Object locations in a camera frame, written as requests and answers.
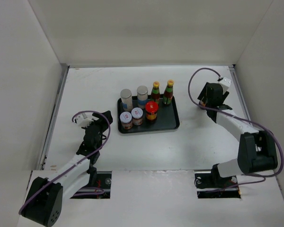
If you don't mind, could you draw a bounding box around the blue label jar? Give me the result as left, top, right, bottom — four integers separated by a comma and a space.
137, 85, 148, 109

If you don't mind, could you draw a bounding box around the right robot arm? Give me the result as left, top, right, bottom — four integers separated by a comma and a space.
198, 82, 278, 187

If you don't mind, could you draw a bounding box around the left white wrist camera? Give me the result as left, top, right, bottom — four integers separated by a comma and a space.
72, 113, 92, 128

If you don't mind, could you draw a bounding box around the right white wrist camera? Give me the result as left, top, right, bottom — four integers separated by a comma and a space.
218, 77, 232, 93

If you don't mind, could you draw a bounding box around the green sauce bottle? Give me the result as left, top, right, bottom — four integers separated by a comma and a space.
163, 79, 174, 105
151, 81, 160, 105

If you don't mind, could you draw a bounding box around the red lid jar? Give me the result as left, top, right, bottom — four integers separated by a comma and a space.
145, 101, 159, 123
199, 100, 206, 107

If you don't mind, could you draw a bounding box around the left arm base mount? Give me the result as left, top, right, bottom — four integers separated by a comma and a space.
72, 171, 112, 199

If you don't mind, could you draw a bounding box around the silver lid jar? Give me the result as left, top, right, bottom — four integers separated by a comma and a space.
120, 89, 133, 112

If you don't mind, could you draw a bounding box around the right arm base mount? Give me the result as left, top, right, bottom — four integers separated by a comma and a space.
194, 172, 241, 199

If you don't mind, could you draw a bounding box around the black plastic tray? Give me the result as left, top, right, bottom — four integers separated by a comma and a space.
117, 94, 180, 134

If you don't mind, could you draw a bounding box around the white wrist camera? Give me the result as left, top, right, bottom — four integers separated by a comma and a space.
72, 113, 92, 128
218, 77, 232, 93

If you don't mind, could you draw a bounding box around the white lid spice jar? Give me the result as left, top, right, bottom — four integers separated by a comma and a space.
119, 112, 133, 130
131, 107, 143, 126

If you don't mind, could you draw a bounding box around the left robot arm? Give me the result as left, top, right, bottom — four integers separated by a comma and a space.
18, 111, 113, 227

